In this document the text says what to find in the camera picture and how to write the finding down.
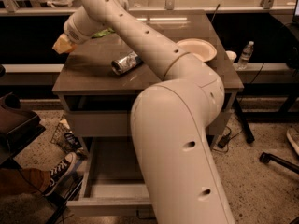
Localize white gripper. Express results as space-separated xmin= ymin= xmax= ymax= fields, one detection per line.
xmin=52 ymin=15 xmax=89 ymax=54

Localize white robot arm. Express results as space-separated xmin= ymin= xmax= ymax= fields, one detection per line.
xmin=53 ymin=0 xmax=235 ymax=224

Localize grey drawer cabinet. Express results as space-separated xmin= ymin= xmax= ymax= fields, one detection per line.
xmin=51 ymin=9 xmax=245 ymax=218

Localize open bottom drawer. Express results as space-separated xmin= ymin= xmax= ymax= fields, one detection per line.
xmin=67 ymin=137 xmax=155 ymax=218

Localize green chip bag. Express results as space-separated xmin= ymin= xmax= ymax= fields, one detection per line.
xmin=92 ymin=28 xmax=115 ymax=38

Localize silver drink can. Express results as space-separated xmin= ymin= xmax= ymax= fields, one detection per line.
xmin=111 ymin=51 xmax=142 ymax=76

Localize dark brown chair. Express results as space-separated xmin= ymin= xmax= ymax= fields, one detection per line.
xmin=0 ymin=93 xmax=45 ymax=168

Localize black and white sneaker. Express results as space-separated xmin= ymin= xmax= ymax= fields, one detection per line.
xmin=43 ymin=152 xmax=77 ymax=196

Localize brown trouser leg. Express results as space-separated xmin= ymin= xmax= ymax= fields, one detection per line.
xmin=0 ymin=168 xmax=50 ymax=196

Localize white paper bowl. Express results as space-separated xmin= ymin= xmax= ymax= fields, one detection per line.
xmin=178 ymin=38 xmax=217 ymax=62

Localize small white cup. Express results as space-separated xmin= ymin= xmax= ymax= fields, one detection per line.
xmin=226 ymin=50 xmax=236 ymax=63

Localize clear water bottle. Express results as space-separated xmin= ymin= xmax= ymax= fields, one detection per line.
xmin=237 ymin=41 xmax=254 ymax=70

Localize black power adapter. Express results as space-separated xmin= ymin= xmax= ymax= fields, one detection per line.
xmin=217 ymin=135 xmax=230 ymax=148

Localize black chair leg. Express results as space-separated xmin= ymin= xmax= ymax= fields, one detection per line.
xmin=259 ymin=152 xmax=299 ymax=174

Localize grey sneaker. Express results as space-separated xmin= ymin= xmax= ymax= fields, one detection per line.
xmin=287 ymin=128 xmax=299 ymax=156

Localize wire basket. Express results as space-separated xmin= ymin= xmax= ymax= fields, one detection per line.
xmin=50 ymin=119 xmax=82 ymax=153

